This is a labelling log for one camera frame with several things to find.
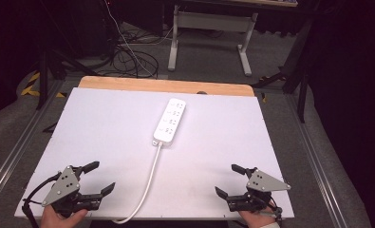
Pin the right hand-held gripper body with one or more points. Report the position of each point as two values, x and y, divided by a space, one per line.
260 185

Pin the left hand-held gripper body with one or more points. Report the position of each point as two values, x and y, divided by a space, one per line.
61 188

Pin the person's left hand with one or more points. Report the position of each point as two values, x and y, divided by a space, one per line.
60 221

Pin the person's right hand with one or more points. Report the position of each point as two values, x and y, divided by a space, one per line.
254 218

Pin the white board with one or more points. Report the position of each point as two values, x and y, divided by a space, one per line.
106 133

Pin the white power strip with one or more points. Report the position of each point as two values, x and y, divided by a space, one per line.
170 122

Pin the yellow black floor tape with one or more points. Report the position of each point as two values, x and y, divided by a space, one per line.
31 88

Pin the black metal stand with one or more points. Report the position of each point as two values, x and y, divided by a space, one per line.
302 79
43 76

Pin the aluminium rail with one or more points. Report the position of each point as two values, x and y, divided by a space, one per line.
20 142
314 161

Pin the white table frame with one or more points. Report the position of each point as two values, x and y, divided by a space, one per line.
209 21

